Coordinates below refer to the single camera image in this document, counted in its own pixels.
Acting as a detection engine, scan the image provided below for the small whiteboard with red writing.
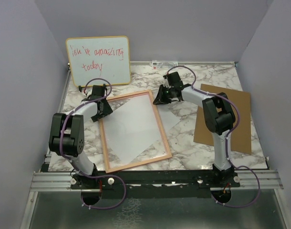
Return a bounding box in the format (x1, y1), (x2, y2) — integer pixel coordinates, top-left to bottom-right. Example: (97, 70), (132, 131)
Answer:
(65, 36), (131, 87)

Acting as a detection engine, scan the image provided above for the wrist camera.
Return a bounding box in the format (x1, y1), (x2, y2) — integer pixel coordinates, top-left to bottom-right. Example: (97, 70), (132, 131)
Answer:
(163, 75), (172, 88)
(82, 88), (89, 96)

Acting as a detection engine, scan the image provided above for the white label strip at wall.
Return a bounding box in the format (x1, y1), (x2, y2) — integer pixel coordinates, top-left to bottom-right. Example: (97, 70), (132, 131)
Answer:
(150, 61), (178, 70)

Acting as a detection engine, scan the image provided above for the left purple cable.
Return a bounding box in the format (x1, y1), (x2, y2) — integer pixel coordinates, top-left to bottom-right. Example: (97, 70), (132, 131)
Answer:
(60, 78), (127, 210)

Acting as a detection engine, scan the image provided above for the aluminium front rail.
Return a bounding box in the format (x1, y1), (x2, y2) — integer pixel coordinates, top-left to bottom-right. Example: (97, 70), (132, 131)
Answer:
(30, 170), (284, 192)

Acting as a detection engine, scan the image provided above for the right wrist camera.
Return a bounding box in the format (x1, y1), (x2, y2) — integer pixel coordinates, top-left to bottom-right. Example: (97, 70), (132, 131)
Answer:
(163, 75), (172, 88)

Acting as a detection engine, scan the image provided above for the white photo paper sheet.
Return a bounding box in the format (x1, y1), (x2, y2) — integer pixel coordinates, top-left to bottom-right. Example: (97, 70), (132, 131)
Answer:
(103, 94), (166, 165)

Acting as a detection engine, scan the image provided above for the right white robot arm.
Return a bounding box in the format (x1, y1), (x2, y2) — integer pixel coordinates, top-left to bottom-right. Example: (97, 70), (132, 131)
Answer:
(153, 72), (236, 187)

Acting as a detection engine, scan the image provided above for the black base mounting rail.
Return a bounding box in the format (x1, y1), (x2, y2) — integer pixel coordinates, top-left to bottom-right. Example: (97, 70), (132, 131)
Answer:
(71, 169), (240, 199)

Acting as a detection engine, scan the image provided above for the pink wooden photo frame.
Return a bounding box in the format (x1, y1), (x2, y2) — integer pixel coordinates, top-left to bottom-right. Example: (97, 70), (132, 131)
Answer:
(98, 89), (173, 174)

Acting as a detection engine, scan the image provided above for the brown cardboard backing board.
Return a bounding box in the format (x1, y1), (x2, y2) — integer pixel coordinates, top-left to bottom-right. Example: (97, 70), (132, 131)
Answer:
(194, 84), (251, 155)

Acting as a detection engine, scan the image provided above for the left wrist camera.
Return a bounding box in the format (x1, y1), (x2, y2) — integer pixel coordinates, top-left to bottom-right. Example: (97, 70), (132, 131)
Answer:
(82, 88), (89, 96)

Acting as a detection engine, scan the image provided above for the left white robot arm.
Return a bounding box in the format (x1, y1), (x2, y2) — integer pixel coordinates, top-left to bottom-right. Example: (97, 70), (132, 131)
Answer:
(49, 84), (113, 188)

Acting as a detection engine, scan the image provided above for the clear acrylic glass sheet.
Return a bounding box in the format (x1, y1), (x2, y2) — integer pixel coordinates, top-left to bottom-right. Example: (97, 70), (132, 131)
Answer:
(102, 93), (169, 167)

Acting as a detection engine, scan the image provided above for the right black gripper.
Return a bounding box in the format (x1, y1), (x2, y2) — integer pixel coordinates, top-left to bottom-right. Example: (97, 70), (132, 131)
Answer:
(153, 85), (174, 105)

